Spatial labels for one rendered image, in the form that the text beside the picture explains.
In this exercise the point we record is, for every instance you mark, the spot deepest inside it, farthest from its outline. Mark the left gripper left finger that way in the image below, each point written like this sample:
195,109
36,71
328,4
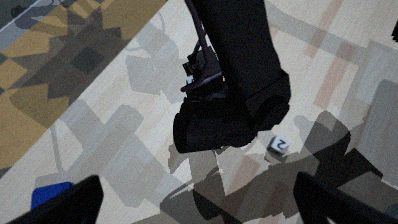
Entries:
79,204

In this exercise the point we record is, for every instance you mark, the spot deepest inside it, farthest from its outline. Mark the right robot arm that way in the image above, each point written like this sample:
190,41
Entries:
239,33

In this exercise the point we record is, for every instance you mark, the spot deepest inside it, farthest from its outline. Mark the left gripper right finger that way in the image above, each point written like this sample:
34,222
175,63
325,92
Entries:
317,200

